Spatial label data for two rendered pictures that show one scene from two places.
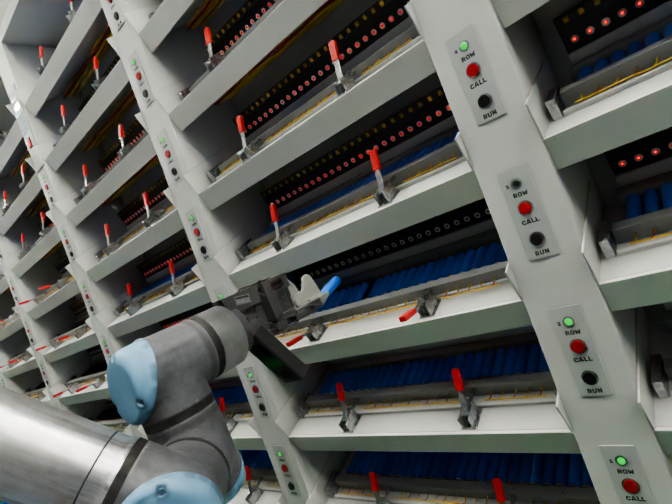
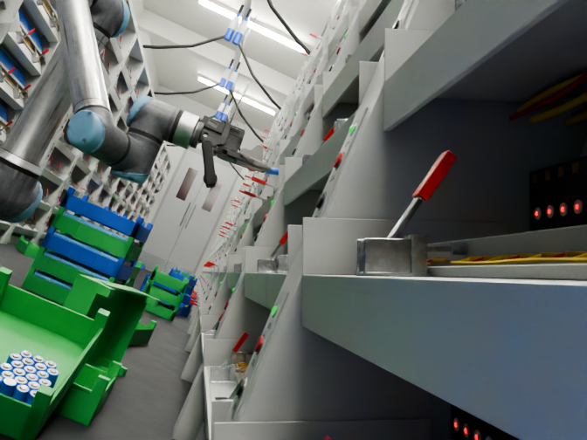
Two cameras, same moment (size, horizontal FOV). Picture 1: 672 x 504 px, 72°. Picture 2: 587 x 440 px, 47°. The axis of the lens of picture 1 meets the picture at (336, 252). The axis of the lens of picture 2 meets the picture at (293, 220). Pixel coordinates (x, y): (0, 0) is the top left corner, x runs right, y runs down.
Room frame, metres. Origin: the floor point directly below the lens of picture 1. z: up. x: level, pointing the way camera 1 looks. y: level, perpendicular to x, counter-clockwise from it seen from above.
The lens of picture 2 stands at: (-0.33, -1.20, 0.30)
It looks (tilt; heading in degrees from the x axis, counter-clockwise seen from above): 7 degrees up; 43
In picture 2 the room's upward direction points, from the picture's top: 23 degrees clockwise
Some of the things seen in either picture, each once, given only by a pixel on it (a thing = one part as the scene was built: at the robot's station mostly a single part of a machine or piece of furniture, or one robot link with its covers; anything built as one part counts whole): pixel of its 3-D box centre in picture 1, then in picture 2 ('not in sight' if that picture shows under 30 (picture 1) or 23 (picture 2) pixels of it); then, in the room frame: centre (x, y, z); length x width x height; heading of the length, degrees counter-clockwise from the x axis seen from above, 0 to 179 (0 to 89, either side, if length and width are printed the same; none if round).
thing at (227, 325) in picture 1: (216, 339); (187, 131); (0.66, 0.20, 0.62); 0.10 x 0.05 x 0.09; 49
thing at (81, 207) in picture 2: not in sight; (108, 216); (1.09, 1.04, 0.36); 0.30 x 0.20 x 0.08; 131
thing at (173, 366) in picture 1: (165, 369); (155, 119); (0.60, 0.26, 0.61); 0.12 x 0.09 x 0.10; 140
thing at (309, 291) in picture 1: (311, 290); (257, 155); (0.79, 0.06, 0.63); 0.09 x 0.03 x 0.06; 135
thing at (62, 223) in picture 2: not in sight; (99, 235); (1.09, 1.04, 0.28); 0.30 x 0.20 x 0.08; 131
